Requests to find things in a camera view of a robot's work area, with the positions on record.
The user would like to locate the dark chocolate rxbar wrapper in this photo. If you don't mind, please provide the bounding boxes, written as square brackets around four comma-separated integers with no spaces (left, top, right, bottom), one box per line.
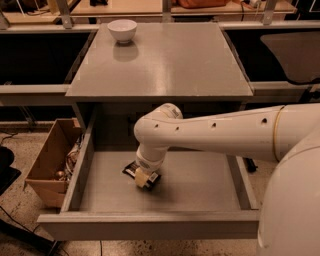
[122,161,161,190]

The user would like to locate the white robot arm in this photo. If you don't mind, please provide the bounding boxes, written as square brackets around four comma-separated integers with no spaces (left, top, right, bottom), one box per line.
[134,103,320,256]

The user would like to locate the grey open top drawer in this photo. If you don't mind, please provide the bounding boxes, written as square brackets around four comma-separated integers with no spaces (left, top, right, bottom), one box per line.
[38,104,259,240]

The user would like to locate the grey cabinet counter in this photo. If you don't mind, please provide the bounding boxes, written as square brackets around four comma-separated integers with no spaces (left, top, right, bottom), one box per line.
[66,23,253,129]

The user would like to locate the brown cardboard box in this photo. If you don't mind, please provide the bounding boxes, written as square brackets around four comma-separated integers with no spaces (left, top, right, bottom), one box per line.
[25,118,82,208]

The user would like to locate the black stand leg right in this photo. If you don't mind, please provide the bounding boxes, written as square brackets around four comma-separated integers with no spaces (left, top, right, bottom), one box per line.
[245,158,258,173]

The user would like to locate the black object left floor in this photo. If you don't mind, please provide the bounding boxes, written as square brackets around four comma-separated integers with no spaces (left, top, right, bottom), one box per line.
[0,146,21,195]

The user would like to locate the white ceramic bowl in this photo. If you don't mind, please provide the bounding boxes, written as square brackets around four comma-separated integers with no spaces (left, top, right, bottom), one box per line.
[107,19,137,43]

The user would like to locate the orange bag on table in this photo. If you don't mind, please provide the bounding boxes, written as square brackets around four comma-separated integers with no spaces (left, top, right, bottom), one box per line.
[171,0,229,9]

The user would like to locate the wooden background table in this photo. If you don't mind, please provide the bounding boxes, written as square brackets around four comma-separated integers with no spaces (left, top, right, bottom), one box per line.
[2,0,297,25]

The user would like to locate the cables in cardboard box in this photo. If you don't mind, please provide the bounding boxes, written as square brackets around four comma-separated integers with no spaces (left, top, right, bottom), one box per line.
[63,134,84,183]

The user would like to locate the black floor cable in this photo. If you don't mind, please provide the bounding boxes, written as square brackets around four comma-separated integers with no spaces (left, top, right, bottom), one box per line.
[0,204,43,234]

